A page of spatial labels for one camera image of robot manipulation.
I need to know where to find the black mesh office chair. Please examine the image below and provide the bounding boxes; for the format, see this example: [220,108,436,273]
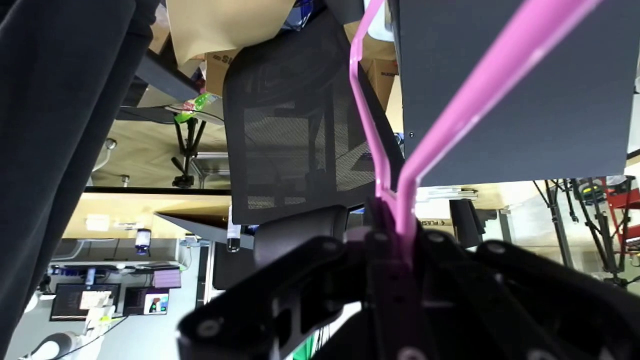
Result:
[211,8,408,291]

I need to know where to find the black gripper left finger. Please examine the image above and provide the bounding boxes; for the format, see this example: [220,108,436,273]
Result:
[175,231,376,360]

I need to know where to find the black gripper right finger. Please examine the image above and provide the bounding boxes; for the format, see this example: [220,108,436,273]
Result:
[408,227,640,360]

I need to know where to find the pink plastic clothes hanger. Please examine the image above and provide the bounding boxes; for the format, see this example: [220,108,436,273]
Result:
[345,0,603,268]

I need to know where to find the dark flat panel board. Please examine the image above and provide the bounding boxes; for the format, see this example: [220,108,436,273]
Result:
[389,0,636,189]

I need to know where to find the black stand legs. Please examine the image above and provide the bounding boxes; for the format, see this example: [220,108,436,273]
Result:
[529,175,636,281]

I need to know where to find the red metal frame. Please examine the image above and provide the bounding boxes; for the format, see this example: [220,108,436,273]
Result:
[601,173,640,251]

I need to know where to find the wooden office desk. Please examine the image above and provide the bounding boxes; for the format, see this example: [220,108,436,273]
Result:
[61,189,232,241]

